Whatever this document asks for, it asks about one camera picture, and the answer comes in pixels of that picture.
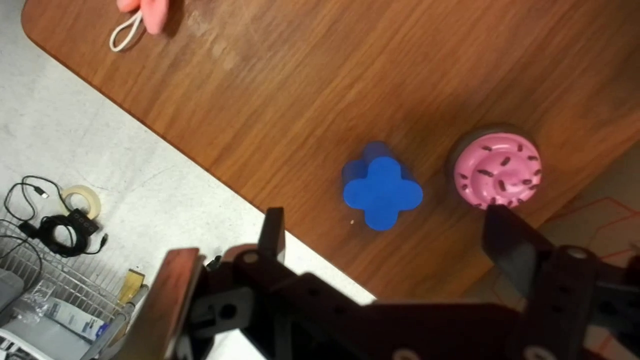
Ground brown cardboard sheet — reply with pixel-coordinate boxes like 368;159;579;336
465;131;640;360

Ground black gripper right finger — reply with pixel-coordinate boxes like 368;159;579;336
482;201;556;295

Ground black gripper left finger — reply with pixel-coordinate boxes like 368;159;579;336
258;205;287;261

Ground white labelled bottle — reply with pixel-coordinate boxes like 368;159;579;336
46;295;107;344

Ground pink sprinkled cupcake toy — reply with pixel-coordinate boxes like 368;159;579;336
450;128;543;212

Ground small yellow item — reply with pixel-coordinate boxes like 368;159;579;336
118;267;148;306

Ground clear tape roll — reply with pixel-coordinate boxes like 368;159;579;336
60;183;104;222

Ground white wire basket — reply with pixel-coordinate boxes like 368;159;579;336
0;218;148;360

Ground black cable bundle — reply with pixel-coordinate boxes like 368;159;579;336
2;174;110;260

